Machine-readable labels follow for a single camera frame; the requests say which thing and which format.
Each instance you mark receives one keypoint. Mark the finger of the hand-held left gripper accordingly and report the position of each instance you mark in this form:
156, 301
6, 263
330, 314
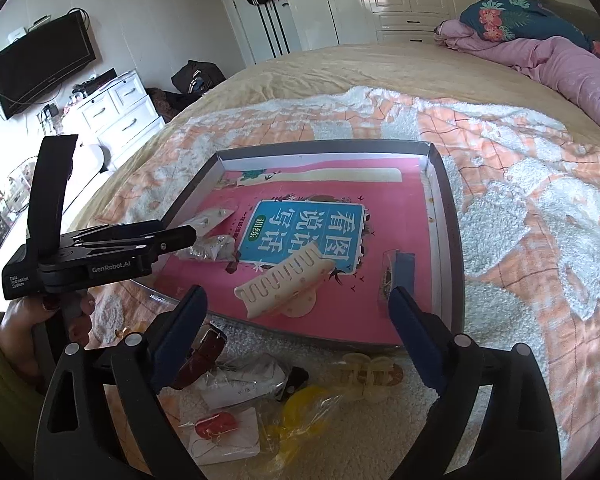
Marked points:
172, 241
120, 230

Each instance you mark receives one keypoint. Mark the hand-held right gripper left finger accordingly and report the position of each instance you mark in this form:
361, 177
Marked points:
180, 332

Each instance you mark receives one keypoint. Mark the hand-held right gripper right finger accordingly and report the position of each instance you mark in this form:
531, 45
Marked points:
416, 332

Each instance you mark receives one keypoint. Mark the clear bag of jewelry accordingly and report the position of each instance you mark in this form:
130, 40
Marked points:
212, 249

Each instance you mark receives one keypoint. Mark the small clear brooch packet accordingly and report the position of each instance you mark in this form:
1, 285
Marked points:
387, 275

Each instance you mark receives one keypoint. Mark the translucent beige hair claw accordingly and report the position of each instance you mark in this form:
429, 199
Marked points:
365, 380

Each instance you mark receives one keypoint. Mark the clear bag with white paper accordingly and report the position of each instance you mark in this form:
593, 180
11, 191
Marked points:
245, 385

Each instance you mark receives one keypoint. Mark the white card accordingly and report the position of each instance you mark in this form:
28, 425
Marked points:
240, 440

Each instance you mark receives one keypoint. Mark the grey shallow box pink lining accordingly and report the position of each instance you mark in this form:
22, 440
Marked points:
405, 200

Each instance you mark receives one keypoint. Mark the yellow hair clip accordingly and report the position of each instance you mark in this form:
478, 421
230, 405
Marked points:
300, 410

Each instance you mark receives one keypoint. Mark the person's left forearm green sleeve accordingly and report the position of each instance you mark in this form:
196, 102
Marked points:
0, 410

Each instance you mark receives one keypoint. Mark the person's left hand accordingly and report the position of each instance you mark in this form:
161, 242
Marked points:
17, 330

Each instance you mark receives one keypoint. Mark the earrings on clear card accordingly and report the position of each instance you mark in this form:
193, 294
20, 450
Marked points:
207, 220

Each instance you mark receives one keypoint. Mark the small gold trinket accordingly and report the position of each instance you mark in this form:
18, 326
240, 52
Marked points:
124, 334

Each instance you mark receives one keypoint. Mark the white bench seat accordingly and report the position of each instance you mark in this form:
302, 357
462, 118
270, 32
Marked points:
87, 160

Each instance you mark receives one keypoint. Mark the cream comb hair clip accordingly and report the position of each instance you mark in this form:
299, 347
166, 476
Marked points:
275, 280

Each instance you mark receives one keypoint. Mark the white drawer dresser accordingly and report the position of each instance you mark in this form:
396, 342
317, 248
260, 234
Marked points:
125, 110

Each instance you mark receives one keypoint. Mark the dark patterned cloth pile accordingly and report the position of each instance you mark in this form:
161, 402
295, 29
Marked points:
167, 105

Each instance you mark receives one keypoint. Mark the dark bag on floor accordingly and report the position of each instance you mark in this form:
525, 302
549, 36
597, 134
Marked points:
197, 77

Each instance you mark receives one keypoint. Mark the orange white plush blanket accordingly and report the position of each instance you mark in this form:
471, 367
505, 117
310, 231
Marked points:
530, 200

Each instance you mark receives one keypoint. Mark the bed with beige bedspread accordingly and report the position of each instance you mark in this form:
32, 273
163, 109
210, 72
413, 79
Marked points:
355, 65

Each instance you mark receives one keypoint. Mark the pink quilt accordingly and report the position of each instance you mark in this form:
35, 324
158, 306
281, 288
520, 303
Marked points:
570, 70

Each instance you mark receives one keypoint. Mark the dark floral pillow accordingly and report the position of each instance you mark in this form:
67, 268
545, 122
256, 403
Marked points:
520, 17

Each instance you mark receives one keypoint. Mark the white wardrobe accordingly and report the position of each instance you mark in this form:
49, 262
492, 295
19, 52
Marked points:
405, 0

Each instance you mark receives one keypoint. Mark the black wall television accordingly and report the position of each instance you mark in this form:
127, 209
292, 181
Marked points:
40, 65

